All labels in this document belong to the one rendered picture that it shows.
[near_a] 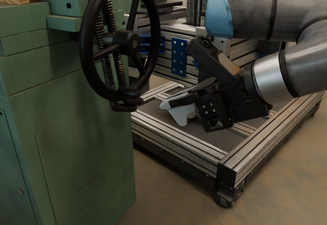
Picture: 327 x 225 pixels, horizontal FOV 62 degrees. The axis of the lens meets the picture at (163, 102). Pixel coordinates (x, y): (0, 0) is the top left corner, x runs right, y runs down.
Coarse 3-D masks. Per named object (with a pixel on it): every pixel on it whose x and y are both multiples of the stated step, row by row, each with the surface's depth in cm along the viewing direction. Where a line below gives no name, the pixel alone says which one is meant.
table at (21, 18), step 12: (36, 0) 67; (120, 0) 86; (0, 12) 56; (12, 12) 58; (24, 12) 60; (36, 12) 63; (48, 12) 65; (120, 12) 73; (0, 24) 57; (12, 24) 59; (24, 24) 61; (36, 24) 64; (48, 24) 66; (60, 24) 63; (72, 24) 61; (0, 36) 57
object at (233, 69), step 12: (192, 48) 46; (204, 48) 46; (216, 48) 48; (204, 60) 46; (216, 60) 45; (228, 60) 47; (216, 72) 45; (228, 72) 44; (240, 72) 46; (228, 84) 45
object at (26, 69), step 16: (48, 48) 68; (64, 48) 72; (96, 48) 82; (0, 64) 59; (16, 64) 62; (32, 64) 65; (48, 64) 69; (64, 64) 73; (80, 64) 78; (0, 80) 60; (16, 80) 62; (32, 80) 66; (48, 80) 70
